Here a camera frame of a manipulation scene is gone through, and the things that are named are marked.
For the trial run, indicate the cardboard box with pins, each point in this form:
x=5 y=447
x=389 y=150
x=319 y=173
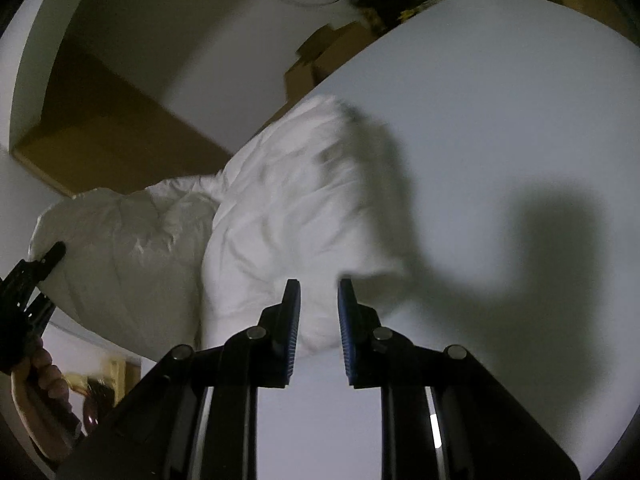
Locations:
x=335 y=42
x=310 y=77

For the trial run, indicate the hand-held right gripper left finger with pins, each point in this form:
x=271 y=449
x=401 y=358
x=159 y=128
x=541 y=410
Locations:
x=291 y=332

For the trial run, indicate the person's left hand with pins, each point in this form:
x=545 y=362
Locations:
x=47 y=400

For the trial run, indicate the wooden wardrobe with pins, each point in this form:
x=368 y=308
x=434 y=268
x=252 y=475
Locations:
x=115 y=125

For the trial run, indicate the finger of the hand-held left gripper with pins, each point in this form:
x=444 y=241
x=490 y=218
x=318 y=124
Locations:
x=40 y=312
x=50 y=256

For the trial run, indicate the white zip jacket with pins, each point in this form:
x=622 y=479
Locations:
x=280 y=220

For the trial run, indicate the wooden side cabinet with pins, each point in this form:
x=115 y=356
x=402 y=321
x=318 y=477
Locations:
x=122 y=372

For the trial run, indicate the black box with yellow print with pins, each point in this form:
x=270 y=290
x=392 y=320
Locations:
x=395 y=7

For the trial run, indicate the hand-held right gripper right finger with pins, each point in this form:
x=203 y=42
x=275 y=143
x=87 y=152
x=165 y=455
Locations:
x=346 y=332

